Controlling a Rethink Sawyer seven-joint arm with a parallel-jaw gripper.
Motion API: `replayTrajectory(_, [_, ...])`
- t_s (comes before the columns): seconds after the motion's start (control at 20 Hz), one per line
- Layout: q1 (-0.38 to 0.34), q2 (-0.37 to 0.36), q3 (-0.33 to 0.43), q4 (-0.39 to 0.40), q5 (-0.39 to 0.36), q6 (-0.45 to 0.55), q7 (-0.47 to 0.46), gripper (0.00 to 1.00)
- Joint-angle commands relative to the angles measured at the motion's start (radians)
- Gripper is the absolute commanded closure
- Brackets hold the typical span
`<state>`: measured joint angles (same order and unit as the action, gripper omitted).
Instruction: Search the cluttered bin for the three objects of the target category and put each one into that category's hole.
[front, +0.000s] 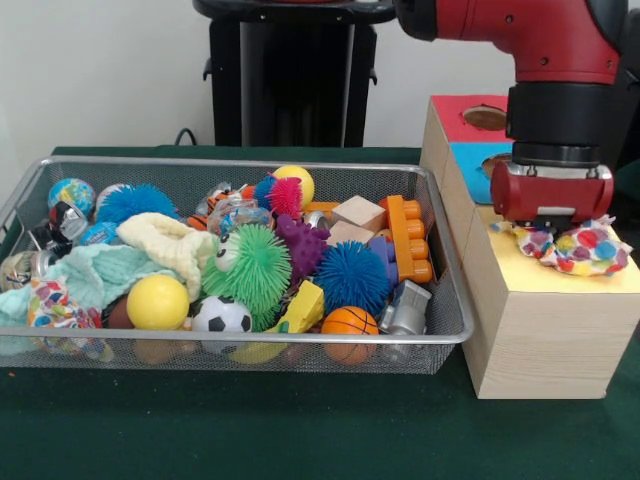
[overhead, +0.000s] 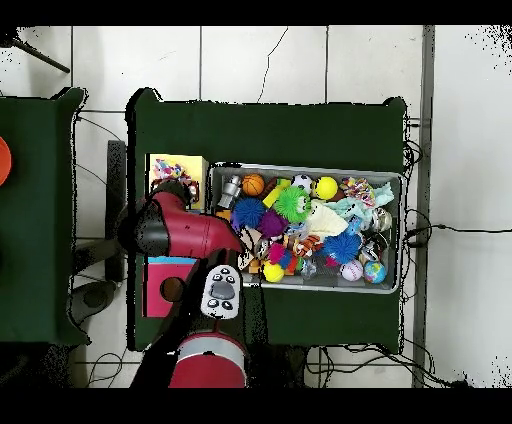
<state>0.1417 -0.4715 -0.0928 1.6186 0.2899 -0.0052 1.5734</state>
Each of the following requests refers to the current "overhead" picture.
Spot black rod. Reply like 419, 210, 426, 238
9, 37, 72, 75

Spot small soccer ball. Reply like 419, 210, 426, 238
290, 173, 314, 193

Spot blue spiky ball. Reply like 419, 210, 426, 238
230, 197, 266, 230
321, 231, 363, 265

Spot small orange basketball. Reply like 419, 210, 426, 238
241, 173, 266, 198

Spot black cable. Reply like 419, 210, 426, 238
401, 207, 512, 249

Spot orange disc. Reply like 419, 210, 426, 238
0, 136, 13, 187

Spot dark green table cloth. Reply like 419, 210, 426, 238
125, 87, 409, 355
0, 87, 91, 347

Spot shallow mesh bin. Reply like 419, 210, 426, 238
207, 161, 404, 295

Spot wooden box with three holes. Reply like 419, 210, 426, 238
142, 153, 209, 319

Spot plain yellow ball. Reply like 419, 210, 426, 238
313, 176, 340, 201

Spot green spiky puffer toy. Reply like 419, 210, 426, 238
273, 186, 312, 224

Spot cream waffle cloth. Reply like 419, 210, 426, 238
305, 199, 350, 241

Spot polka dot cloth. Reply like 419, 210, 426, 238
153, 158, 199, 189

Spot small globe ball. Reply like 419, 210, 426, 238
362, 260, 388, 285

